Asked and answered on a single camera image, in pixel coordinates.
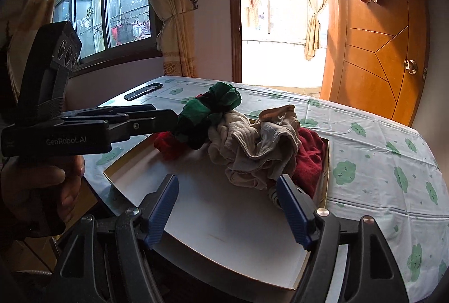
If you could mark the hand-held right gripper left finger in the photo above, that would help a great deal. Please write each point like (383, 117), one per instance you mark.
(161, 208)

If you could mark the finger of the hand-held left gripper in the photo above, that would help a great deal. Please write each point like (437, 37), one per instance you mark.
(105, 111)
(151, 124)

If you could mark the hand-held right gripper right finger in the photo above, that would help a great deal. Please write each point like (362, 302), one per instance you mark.
(293, 211)

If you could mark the dark red striped underwear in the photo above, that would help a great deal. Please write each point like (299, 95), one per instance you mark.
(310, 162)

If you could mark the green and black sock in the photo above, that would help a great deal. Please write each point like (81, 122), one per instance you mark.
(203, 106)

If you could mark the shallow cardboard box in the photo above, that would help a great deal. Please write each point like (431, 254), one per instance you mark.
(217, 225)

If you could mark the beige underwear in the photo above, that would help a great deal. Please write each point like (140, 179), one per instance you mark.
(270, 148)

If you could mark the person's left hand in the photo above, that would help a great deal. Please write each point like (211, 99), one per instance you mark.
(38, 190)

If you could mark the black smartphone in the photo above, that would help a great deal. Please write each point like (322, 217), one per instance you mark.
(143, 91)

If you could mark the dark wooden table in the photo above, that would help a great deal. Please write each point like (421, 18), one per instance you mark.
(105, 208)

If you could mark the hanging laundry outside window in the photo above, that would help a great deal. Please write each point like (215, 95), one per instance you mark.
(122, 27)

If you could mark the dark framed window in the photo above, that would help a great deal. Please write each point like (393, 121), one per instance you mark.
(105, 8)

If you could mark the tied yellow window curtain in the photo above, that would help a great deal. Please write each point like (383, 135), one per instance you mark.
(172, 8)

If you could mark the curtain tieback hook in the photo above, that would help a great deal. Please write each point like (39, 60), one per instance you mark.
(194, 1)

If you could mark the wooden door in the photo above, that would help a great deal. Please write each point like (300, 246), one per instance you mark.
(379, 60)

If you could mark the brass door knob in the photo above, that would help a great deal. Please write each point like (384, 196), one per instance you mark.
(409, 66)

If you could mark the tied balcony curtain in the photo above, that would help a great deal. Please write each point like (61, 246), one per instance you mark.
(315, 8)

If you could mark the wooden door frame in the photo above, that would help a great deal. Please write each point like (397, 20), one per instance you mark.
(234, 25)

